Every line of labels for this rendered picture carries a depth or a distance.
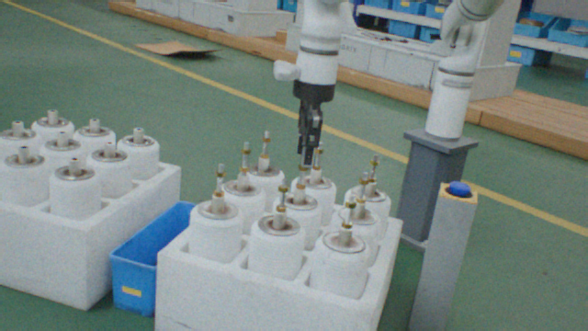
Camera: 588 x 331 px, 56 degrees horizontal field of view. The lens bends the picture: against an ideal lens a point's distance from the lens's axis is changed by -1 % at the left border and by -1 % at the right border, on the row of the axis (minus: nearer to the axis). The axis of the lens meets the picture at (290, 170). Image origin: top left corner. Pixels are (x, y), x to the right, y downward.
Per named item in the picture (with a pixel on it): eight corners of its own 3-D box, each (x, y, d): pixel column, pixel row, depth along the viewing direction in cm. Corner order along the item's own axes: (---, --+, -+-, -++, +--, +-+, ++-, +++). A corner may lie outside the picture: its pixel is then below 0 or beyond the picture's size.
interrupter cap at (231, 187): (215, 189, 111) (215, 186, 111) (239, 179, 117) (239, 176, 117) (245, 201, 107) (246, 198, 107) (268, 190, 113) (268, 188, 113)
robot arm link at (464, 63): (487, 9, 140) (471, 76, 146) (448, 4, 141) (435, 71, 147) (493, 12, 131) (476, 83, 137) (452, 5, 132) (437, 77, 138)
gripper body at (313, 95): (340, 83, 97) (332, 134, 100) (332, 73, 105) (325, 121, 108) (297, 79, 96) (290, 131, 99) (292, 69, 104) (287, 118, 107)
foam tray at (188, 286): (234, 247, 140) (241, 181, 134) (389, 289, 131) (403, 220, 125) (153, 336, 105) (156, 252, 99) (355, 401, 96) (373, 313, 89)
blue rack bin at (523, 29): (524, 32, 582) (529, 11, 575) (559, 39, 557) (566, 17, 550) (501, 31, 549) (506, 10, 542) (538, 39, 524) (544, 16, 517)
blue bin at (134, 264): (176, 243, 139) (178, 199, 135) (217, 254, 136) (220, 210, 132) (106, 307, 112) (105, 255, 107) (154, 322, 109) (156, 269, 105)
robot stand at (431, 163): (412, 221, 168) (433, 125, 157) (455, 241, 158) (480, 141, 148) (382, 233, 158) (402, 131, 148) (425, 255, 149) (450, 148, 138)
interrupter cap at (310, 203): (325, 208, 109) (325, 205, 108) (293, 214, 104) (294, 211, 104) (302, 193, 114) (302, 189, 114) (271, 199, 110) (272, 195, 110)
